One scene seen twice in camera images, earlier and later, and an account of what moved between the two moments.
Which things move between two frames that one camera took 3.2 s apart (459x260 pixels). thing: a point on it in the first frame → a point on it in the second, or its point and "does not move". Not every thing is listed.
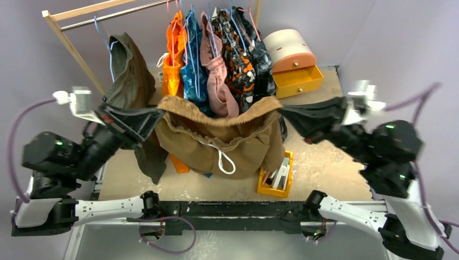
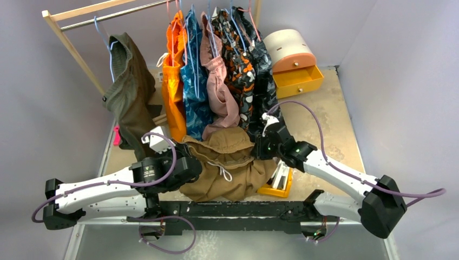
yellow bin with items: [277, 182] does not move
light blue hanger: [105, 40] does not move
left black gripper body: [119, 124] → [179, 151]
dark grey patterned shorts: [264, 84] does not move
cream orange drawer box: [293, 58] does not move
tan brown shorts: [222, 141] → [229, 173]
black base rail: [277, 216] does not move
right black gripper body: [341, 117] → [267, 144]
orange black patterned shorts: [240, 66] does not move
